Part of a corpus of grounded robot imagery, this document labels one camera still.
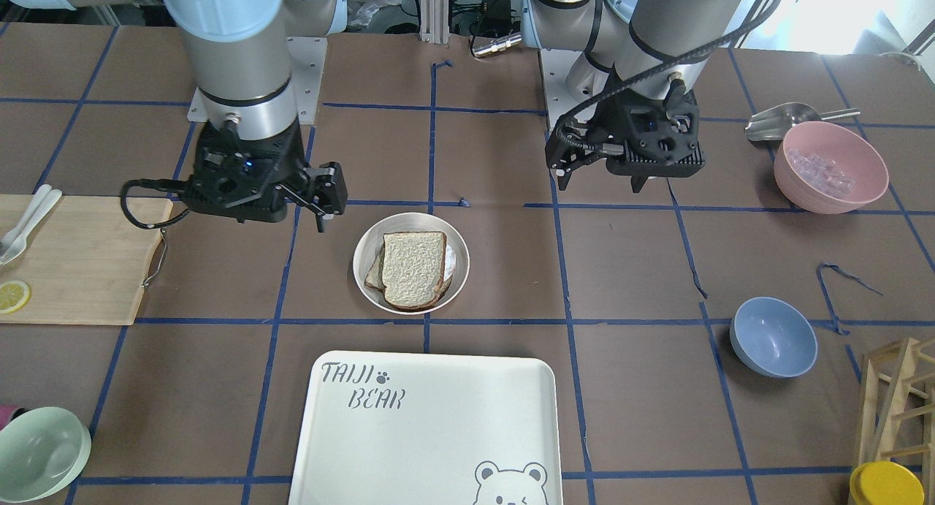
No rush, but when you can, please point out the blue bowl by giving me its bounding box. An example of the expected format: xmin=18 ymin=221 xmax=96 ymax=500
xmin=729 ymin=297 xmax=818 ymax=379

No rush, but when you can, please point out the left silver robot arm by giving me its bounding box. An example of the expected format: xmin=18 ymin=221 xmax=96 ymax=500
xmin=521 ymin=0 xmax=741 ymax=193

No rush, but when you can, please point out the yellow mug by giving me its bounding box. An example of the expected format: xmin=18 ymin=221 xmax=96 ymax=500
xmin=849 ymin=460 xmax=926 ymax=504

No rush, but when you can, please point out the brown paper table cover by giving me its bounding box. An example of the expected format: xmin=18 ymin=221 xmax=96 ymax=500
xmin=2 ymin=34 xmax=933 ymax=504

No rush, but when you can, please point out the white plastic spoon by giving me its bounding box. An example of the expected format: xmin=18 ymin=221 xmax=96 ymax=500
xmin=1 ymin=184 xmax=63 ymax=266

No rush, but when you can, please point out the fried egg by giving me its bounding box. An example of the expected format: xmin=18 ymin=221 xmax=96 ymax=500
xmin=442 ymin=244 xmax=457 ymax=282

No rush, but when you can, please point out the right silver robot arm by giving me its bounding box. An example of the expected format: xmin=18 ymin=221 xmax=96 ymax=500
xmin=10 ymin=0 xmax=348 ymax=232

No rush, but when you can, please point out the white plastic fork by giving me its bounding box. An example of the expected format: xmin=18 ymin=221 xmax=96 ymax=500
xmin=0 ymin=184 xmax=53 ymax=257

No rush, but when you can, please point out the wooden cup rack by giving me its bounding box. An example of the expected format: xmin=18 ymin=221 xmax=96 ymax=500
xmin=852 ymin=338 xmax=934 ymax=494

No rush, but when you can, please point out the wooden cutting board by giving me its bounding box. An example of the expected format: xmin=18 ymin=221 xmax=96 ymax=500
xmin=1 ymin=196 xmax=161 ymax=326

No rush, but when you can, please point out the white round plate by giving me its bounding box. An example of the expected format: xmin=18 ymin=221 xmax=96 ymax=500
xmin=351 ymin=212 xmax=471 ymax=314

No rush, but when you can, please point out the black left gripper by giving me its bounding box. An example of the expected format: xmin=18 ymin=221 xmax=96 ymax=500
xmin=546 ymin=94 xmax=706 ymax=193

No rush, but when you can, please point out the pink cloth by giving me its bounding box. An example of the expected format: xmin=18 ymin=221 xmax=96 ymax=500
xmin=0 ymin=404 xmax=27 ymax=430

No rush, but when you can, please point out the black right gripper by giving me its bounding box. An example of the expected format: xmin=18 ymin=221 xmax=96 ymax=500
xmin=180 ymin=120 xmax=348 ymax=233

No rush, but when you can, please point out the lemon slice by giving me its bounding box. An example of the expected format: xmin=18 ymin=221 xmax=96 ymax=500
xmin=0 ymin=281 xmax=32 ymax=314

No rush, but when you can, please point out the white bear tray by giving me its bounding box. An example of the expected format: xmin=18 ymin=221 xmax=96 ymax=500
xmin=289 ymin=351 xmax=563 ymax=504

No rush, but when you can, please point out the aluminium frame post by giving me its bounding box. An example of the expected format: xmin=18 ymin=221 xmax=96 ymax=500
xmin=418 ymin=0 xmax=451 ymax=48

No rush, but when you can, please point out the bread slice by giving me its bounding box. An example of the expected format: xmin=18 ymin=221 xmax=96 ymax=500
xmin=365 ymin=246 xmax=453 ymax=312
xmin=383 ymin=231 xmax=447 ymax=309

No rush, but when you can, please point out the light green bowl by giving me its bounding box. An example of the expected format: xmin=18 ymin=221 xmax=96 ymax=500
xmin=1 ymin=406 xmax=91 ymax=503

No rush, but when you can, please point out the metal scoop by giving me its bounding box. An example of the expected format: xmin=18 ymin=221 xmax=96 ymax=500
xmin=744 ymin=102 xmax=862 ymax=142

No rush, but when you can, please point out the pink bowl with ice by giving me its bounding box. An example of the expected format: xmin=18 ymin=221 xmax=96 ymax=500
xmin=774 ymin=121 xmax=890 ymax=214

